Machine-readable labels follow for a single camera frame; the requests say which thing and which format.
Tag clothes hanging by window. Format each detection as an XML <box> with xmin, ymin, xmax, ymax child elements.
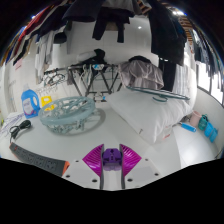
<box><xmin>186</xmin><ymin>19</ymin><xmax>224</xmax><ymax>91</ymax></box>

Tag white pillow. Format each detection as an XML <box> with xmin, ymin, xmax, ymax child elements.
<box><xmin>105</xmin><ymin>87</ymin><xmax>194</xmax><ymax>145</ymax></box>

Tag black power cable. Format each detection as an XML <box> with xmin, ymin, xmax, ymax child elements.
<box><xmin>9</xmin><ymin>119</ymin><xmax>33</xmax><ymax>144</ymax></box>

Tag row of colourful hanging clothes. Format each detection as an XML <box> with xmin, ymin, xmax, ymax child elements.
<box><xmin>0</xmin><ymin>24</ymin><xmax>28</xmax><ymax>68</ymax></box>

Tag pale green round clip hanger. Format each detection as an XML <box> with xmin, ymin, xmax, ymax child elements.
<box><xmin>38</xmin><ymin>95</ymin><xmax>101</xmax><ymax>135</ymax></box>

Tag dark hanging clothes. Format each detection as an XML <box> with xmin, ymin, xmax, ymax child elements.
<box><xmin>63</xmin><ymin>0</ymin><xmax>188</xmax><ymax>93</ymax></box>

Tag yellow container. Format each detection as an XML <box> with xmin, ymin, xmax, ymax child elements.
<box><xmin>40</xmin><ymin>95</ymin><xmax>54</xmax><ymax>112</ymax></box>

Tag blue detergent bottle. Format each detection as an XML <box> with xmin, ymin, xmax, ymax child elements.
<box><xmin>20</xmin><ymin>88</ymin><xmax>42</xmax><ymax>119</ymax></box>

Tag black folding drying rack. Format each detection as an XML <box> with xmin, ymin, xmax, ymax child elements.
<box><xmin>43</xmin><ymin>63</ymin><xmax>123</xmax><ymax>101</ymax></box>

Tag ceiling light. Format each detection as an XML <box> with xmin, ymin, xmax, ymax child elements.
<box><xmin>171</xmin><ymin>9</ymin><xmax>185</xmax><ymax>17</ymax></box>

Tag white and black laundry pile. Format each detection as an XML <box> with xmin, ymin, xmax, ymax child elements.
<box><xmin>77</xmin><ymin>48</ymin><xmax>107</xmax><ymax>66</ymax></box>

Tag grey garment on rack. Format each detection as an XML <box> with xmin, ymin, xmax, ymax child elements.
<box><xmin>118</xmin><ymin>59</ymin><xmax>165</xmax><ymax>90</ymax></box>

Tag white hanging clothes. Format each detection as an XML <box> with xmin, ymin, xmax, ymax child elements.
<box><xmin>33</xmin><ymin>29</ymin><xmax>68</xmax><ymax>81</ymax></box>

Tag blue brush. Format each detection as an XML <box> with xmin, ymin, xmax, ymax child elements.
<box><xmin>179</xmin><ymin>122</ymin><xmax>198</xmax><ymax>133</ymax></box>

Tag window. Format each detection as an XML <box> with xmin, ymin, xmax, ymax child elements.
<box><xmin>194</xmin><ymin>59</ymin><xmax>224</xmax><ymax>108</ymax></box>

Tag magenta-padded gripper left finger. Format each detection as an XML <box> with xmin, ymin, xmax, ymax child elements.
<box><xmin>61</xmin><ymin>143</ymin><xmax>105</xmax><ymax>190</ymax></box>

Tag pink bucket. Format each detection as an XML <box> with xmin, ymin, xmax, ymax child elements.
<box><xmin>189</xmin><ymin>110</ymin><xmax>203</xmax><ymax>128</ymax></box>

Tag black power strip orange ends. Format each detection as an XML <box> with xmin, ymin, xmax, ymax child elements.
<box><xmin>9</xmin><ymin>142</ymin><xmax>71</xmax><ymax>177</ymax></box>

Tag purple charger block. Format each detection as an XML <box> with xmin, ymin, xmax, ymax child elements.
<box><xmin>101</xmin><ymin>148</ymin><xmax>123</xmax><ymax>172</ymax></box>

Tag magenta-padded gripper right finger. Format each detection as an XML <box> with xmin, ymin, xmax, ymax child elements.
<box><xmin>119</xmin><ymin>143</ymin><xmax>163</xmax><ymax>190</ymax></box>

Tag teal bucket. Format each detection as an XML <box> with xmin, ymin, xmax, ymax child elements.
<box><xmin>198</xmin><ymin>114</ymin><xmax>209</xmax><ymax>131</ymax></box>

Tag red hanging shirt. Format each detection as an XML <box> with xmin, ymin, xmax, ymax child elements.
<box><xmin>13</xmin><ymin>4</ymin><xmax>56</xmax><ymax>44</ymax></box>

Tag pink wall sign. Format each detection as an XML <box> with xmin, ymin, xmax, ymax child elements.
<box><xmin>14</xmin><ymin>58</ymin><xmax>24</xmax><ymax>70</ymax></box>

